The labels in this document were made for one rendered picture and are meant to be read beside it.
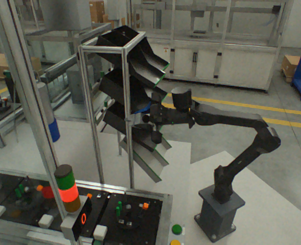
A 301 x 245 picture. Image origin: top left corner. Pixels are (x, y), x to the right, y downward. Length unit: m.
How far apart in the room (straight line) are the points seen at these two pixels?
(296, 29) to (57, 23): 8.44
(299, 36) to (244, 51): 4.96
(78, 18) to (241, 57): 3.54
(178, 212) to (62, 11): 1.57
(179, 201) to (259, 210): 0.41
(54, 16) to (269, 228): 1.92
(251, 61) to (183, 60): 1.31
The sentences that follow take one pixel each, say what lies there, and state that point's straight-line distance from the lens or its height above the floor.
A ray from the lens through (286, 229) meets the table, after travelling 1.34.
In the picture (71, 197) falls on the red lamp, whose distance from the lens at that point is 0.72.
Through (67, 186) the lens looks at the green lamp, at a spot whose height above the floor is 1.37.
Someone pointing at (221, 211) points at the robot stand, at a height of 1.06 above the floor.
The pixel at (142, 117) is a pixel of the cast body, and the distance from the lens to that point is 0.83.
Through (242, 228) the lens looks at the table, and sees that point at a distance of 1.26.
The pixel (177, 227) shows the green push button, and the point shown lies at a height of 0.97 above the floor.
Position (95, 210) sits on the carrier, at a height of 0.97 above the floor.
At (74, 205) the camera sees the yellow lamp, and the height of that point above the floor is 1.29.
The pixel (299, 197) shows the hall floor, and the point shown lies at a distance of 2.84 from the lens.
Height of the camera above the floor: 1.85
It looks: 32 degrees down
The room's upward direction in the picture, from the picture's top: straight up
